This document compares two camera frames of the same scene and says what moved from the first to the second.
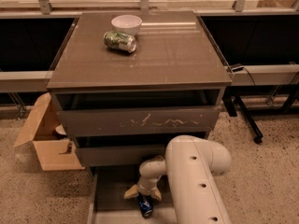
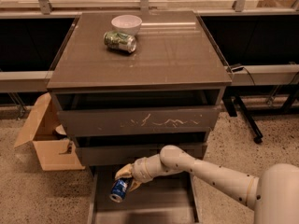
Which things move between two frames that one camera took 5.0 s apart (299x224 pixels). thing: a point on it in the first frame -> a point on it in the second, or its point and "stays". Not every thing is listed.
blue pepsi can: (145, 202) -> (118, 190)
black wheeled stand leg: (231, 103) stays
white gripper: (146, 189) -> (137, 170)
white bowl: (129, 24) stays
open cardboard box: (54, 149) stays
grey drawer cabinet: (127, 83) stays
